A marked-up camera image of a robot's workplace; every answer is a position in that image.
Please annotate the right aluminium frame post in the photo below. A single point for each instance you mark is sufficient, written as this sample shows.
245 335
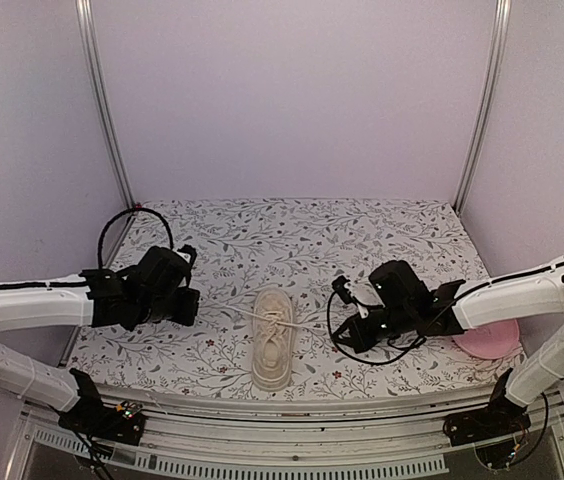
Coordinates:
494 64

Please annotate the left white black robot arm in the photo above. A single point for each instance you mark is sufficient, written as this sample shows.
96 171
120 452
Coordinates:
94 298

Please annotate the cream white sneaker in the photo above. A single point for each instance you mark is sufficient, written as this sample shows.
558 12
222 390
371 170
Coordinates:
274 328

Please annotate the aluminium front rail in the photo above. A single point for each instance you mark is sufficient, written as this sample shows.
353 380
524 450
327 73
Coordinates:
189 437

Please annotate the pink round plate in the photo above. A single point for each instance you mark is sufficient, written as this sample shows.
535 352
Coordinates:
490 342

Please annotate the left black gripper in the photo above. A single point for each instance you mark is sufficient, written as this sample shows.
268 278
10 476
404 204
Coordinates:
187 315

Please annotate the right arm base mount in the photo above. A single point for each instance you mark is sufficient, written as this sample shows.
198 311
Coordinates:
477 425

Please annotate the floral patterned table mat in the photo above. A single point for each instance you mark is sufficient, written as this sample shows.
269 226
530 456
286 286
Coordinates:
300 246

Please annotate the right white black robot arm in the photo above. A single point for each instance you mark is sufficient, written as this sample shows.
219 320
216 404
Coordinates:
461 305

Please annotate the aluminium frame post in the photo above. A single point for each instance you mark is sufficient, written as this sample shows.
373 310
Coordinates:
86 25
494 64

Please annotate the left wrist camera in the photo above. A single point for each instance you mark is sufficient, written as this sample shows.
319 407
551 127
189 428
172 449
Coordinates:
187 253

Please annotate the left aluminium frame post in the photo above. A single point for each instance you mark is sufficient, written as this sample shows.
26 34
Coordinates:
86 25

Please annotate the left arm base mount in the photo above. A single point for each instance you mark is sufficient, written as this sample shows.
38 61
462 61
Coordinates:
124 423

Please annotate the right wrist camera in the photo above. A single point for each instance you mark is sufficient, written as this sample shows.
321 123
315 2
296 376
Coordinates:
360 295

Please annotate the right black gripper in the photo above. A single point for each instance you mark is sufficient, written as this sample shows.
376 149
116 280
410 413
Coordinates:
360 342

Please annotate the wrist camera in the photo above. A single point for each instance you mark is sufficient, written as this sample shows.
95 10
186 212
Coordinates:
187 253
360 295

